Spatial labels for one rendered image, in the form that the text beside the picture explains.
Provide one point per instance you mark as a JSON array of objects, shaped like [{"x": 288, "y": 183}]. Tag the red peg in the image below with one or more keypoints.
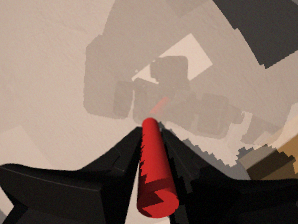
[{"x": 156, "y": 192}]

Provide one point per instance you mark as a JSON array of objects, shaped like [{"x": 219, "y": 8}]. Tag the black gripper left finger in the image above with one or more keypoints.
[{"x": 98, "y": 193}]

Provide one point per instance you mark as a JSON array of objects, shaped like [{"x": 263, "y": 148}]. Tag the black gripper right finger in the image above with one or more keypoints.
[{"x": 208, "y": 197}]

